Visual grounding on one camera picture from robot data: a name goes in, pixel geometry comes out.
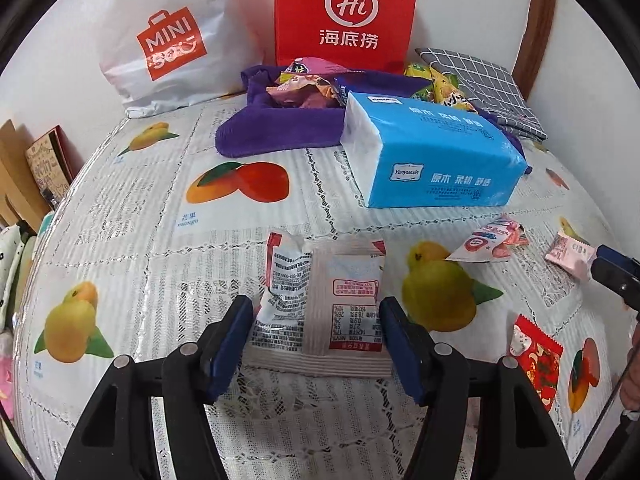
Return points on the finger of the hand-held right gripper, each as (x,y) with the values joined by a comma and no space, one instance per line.
(617,256)
(617,280)

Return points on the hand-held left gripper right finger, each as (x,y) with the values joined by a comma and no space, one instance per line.
(400,350)

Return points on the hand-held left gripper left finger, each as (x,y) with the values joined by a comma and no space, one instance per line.
(230,345)

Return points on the pale pink snack packet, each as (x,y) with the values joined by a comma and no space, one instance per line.
(567,252)

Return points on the white red snack packet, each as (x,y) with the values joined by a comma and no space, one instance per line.
(320,305)

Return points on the purple fabric tray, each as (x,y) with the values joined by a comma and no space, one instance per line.
(280,127)

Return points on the person's right hand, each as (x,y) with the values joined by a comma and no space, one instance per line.
(632,370)

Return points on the fruit-print table cover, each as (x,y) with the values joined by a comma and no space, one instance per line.
(165,270)

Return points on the small orange candy packet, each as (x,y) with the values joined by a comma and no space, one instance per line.
(515,230)

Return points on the red patterned snack packet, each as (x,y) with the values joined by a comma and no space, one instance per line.
(537,360)

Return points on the white pink round-print packet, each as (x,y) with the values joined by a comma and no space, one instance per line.
(480,249)

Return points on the blue tissue pack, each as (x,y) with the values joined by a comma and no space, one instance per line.
(430,150)

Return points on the grey checked folded cloth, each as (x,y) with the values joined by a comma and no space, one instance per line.
(480,85)

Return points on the white spotted pillow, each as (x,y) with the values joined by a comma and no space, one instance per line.
(12,275)

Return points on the yellow green snack packet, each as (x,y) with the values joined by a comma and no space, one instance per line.
(452,90)

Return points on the orange pink snack packet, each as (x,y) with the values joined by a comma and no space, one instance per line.
(300,92)

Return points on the dark blue snack packet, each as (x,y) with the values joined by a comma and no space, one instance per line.
(350,91)

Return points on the yellow snack bag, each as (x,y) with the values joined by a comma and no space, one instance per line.
(417,70)

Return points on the purple pink snack packet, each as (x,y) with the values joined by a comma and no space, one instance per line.
(315,66)

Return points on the white plastic shopping bag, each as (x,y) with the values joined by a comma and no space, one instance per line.
(170,35)

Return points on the red paper bag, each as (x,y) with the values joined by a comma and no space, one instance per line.
(345,15)

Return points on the wooden door frame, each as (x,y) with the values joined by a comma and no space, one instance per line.
(540,30)

